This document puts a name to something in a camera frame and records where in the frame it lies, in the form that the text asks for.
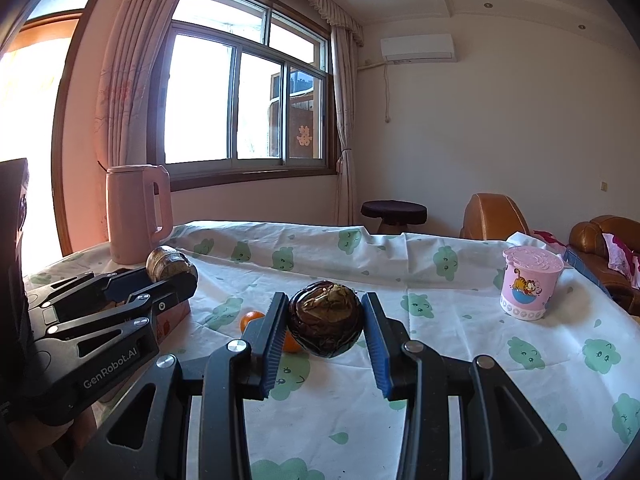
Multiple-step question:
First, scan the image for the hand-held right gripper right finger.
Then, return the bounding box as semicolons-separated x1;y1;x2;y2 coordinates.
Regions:
361;291;581;480

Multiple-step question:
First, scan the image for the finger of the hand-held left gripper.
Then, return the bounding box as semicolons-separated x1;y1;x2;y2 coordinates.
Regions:
27;267;151;323
47;272;198;348

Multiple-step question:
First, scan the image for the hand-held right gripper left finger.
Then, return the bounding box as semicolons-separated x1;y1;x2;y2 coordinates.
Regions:
65;291;290;480

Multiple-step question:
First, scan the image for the pink metal tin box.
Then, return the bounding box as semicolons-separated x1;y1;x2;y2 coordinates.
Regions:
154;299;192;347

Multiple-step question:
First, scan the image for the dark wrinkled passion fruit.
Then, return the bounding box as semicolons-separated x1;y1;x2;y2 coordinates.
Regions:
286;281;365;359

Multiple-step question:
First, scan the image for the pink electric kettle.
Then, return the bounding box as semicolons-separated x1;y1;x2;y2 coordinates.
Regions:
105;164;174;265

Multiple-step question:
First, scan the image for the white green-patterned tablecloth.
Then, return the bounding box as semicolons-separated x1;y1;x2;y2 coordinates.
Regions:
22;220;640;480

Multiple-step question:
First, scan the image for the dark round stool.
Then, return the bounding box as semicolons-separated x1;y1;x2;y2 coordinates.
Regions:
361;200;428;235

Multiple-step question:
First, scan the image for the pink cartoon cup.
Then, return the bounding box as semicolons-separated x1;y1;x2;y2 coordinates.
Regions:
500;246;565;321

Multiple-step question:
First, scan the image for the brown leather chair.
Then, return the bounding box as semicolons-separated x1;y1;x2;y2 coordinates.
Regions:
460;193;532;241

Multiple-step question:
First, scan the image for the sliding glass window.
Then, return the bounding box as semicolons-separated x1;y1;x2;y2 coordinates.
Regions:
150;0;335;172

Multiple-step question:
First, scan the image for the red cloth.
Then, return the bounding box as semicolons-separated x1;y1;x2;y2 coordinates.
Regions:
532;230;569;252

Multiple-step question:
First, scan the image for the pink floral curtain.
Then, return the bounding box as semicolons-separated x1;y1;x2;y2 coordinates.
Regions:
95;0;201;175
329;25;364;227

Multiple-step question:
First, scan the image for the brown leather sofa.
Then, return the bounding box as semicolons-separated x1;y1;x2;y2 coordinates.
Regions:
569;215;640;317

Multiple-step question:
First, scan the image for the pink cloth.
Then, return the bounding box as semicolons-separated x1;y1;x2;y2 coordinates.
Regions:
602;232;640;277

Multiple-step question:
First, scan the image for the white air conditioner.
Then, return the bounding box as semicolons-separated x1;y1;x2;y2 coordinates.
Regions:
380;34;457;65

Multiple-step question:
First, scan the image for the wooden door frame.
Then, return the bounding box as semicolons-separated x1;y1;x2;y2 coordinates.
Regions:
50;15;83;256

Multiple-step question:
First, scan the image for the air conditioner cable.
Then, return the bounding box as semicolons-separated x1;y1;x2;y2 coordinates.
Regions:
383;62;393;124

